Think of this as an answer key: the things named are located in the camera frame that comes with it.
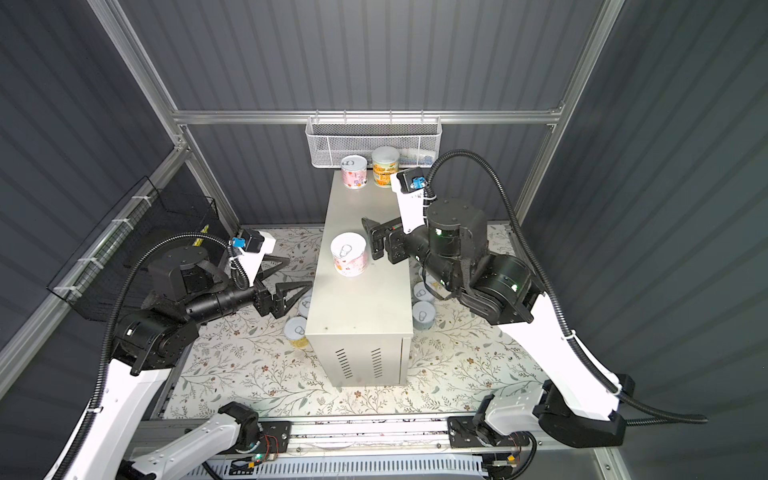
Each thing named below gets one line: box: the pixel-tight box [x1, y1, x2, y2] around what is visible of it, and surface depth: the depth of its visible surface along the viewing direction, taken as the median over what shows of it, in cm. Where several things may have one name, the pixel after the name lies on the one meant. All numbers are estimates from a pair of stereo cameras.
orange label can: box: [371, 146, 400, 188], surface depth 81 cm
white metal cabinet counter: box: [306, 172, 413, 387], surface depth 65 cm
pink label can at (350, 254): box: [330, 232, 369, 278], surface depth 62 cm
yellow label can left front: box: [284, 316, 309, 349], surface depth 88 cm
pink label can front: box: [340, 154, 368, 189], surface depth 82 cm
